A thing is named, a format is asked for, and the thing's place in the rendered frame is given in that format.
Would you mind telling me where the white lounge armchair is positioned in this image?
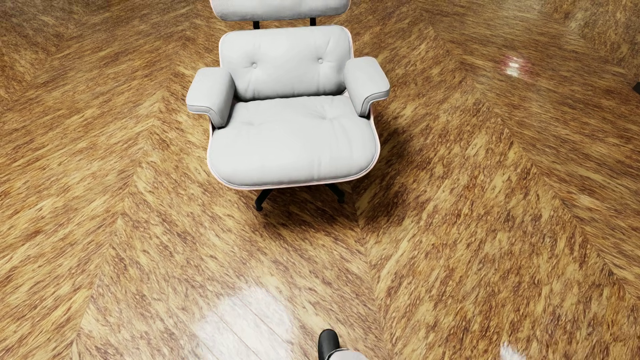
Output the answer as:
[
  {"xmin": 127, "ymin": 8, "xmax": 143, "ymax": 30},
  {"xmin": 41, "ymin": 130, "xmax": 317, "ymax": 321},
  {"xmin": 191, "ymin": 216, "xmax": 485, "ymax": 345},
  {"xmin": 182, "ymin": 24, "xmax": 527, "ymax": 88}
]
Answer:
[{"xmin": 185, "ymin": 0, "xmax": 391, "ymax": 191}]

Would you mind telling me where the black swivel chair base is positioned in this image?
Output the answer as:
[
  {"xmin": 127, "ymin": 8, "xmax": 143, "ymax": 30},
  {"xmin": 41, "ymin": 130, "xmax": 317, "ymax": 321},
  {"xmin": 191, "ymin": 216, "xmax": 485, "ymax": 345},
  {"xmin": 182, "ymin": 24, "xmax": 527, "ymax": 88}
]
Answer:
[{"xmin": 253, "ymin": 183, "xmax": 347, "ymax": 212}]

